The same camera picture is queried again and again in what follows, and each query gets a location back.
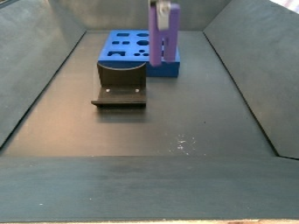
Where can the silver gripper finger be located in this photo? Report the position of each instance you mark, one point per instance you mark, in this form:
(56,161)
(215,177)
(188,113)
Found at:
(159,14)

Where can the purple double-square peg object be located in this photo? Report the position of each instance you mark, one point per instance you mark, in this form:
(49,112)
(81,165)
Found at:
(163,41)

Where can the blue foam shape-sorter board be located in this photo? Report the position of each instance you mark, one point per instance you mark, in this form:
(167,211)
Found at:
(127,50)

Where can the black plastic stand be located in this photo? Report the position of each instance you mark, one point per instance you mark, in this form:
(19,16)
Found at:
(121,87)

